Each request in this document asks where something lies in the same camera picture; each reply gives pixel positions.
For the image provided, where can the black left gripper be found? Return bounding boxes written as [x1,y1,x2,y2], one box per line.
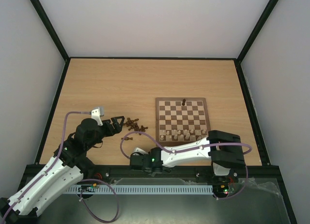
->
[86,116,125,149]

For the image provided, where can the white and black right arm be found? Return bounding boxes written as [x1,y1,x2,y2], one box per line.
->
[129,130,251,181]

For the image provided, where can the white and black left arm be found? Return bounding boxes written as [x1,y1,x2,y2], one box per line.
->
[0,116,124,224]

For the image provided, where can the pile of dark chess pieces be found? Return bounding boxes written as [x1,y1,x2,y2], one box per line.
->
[123,117,148,132]

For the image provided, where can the wooden chessboard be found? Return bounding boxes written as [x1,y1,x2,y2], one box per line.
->
[155,97,211,146]

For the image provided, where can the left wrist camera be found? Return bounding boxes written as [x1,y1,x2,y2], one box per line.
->
[91,106,104,126]

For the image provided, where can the light blue cable duct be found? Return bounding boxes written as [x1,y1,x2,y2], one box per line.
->
[64,185,214,195]

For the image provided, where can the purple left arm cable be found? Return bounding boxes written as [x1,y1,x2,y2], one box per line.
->
[0,111,94,224]

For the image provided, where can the black enclosure frame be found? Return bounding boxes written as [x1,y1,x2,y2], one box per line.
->
[20,0,297,224]

